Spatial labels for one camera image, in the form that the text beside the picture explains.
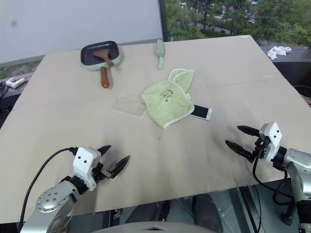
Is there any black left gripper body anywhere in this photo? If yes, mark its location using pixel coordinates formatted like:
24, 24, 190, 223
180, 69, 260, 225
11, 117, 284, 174
91, 160, 115, 185

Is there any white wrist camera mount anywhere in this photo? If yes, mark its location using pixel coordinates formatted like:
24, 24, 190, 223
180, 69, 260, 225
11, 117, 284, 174
72, 147, 103, 191
259, 121, 283, 163

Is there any silver robot torso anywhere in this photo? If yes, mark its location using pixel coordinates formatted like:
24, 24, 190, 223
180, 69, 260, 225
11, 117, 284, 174
95, 220, 203, 233

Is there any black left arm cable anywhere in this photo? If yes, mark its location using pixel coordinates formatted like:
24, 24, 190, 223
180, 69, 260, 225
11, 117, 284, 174
19, 147, 79, 227

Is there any dark window frame post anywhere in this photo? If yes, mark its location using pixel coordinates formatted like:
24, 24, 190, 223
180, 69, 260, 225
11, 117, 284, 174
158, 0, 170, 42

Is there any green square pan, brown handle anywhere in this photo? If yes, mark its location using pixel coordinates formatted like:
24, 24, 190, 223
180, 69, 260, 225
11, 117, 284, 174
80, 40, 122, 89

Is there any light green kitchen utensil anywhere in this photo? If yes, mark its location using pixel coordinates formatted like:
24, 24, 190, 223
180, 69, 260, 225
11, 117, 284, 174
155, 39, 167, 70

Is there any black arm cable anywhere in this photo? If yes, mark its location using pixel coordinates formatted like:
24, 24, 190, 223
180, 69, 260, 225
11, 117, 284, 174
19, 147, 79, 227
252, 147, 296, 227

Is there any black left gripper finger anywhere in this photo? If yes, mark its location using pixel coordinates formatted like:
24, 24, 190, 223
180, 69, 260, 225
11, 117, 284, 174
110, 155, 131, 179
98, 145, 112, 160

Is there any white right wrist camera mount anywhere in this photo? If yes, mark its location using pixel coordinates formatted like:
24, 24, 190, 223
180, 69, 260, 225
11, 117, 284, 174
259, 121, 283, 163

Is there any dark rounded shape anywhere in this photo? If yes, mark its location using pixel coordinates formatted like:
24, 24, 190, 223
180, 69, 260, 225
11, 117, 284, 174
191, 194, 224, 233

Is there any white window blind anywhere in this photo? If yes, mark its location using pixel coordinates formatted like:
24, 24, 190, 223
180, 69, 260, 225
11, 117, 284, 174
0, 0, 163, 64

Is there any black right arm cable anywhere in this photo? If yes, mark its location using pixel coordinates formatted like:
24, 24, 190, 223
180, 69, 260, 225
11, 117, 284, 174
252, 147, 296, 227

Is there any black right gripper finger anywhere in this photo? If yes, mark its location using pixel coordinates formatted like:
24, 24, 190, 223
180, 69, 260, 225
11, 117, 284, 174
237, 125, 261, 138
225, 140, 256, 163

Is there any clear phone case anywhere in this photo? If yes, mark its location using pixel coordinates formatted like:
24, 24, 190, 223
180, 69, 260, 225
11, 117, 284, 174
113, 96, 145, 117

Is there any white smartphone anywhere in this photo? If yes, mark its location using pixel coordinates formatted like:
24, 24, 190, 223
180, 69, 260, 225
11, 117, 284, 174
189, 104, 213, 121

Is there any dark side cabinet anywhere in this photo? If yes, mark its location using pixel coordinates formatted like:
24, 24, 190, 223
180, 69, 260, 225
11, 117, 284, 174
273, 47, 311, 107

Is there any white power strip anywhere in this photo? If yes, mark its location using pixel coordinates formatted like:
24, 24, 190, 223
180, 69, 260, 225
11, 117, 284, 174
5, 77, 28, 89

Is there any crumpled white paper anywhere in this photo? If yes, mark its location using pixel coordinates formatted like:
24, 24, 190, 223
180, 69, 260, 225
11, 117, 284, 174
267, 45, 293, 61

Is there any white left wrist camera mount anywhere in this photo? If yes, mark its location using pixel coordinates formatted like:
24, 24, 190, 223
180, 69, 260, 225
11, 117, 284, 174
72, 147, 103, 191

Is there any brown wooden spatula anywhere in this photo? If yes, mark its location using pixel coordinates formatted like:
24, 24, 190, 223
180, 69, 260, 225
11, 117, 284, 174
92, 49, 115, 67

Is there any light green hand towel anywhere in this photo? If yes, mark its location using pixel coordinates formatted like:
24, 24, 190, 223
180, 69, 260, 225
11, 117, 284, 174
140, 68, 195, 130

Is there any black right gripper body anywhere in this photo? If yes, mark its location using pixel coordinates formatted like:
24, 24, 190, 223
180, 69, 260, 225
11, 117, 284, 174
253, 135, 271, 160

